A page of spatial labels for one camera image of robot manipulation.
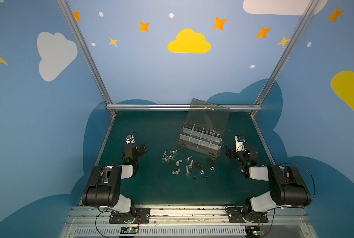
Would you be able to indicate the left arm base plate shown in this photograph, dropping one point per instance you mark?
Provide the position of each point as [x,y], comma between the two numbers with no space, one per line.
[135,215]

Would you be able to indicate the circuit board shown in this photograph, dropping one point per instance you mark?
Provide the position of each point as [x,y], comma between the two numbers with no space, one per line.
[253,232]
[129,231]

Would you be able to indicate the clear plastic organizer box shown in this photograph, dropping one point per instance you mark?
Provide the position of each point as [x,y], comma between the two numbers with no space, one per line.
[204,128]

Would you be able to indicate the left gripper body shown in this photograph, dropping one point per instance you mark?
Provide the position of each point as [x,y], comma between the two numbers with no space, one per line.
[129,147]

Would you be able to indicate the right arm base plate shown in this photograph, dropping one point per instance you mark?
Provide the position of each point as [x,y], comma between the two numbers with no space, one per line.
[237,215]

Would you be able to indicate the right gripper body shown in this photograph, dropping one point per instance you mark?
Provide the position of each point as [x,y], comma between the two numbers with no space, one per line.
[235,151]

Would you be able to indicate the rear aluminium frame bar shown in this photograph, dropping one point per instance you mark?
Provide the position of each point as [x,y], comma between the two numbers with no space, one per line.
[175,107]

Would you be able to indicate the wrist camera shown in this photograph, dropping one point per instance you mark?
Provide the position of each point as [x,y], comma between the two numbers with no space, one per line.
[239,139]
[130,139]

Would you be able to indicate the left aluminium frame post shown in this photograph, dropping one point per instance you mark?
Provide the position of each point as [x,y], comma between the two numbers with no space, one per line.
[72,22]

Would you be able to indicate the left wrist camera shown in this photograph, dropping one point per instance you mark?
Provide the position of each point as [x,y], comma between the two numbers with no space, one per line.
[130,139]

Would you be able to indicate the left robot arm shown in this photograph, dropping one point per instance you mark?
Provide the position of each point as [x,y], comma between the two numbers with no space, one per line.
[103,187]

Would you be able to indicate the aluminium frame post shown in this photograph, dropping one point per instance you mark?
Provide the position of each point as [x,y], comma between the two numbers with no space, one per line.
[72,22]
[303,23]

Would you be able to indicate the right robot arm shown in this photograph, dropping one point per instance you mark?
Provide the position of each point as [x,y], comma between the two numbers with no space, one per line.
[287,188]

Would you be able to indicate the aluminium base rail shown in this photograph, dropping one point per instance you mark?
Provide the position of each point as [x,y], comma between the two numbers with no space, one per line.
[187,221]

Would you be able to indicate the right aluminium frame post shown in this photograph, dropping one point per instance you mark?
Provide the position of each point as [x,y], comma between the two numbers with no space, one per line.
[303,23]

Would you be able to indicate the left circuit board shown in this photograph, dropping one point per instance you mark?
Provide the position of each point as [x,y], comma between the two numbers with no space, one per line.
[129,231]

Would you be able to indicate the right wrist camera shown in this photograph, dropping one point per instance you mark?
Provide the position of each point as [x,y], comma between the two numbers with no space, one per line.
[239,139]

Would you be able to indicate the right circuit board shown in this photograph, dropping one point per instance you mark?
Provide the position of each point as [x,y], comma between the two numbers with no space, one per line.
[253,232]

